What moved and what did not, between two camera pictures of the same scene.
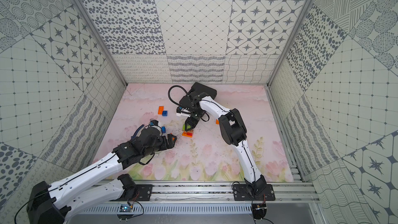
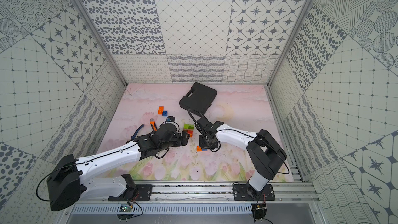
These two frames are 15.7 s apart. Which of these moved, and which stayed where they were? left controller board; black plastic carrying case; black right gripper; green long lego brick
Moved: black right gripper
Stayed: black plastic carrying case; green long lego brick; left controller board
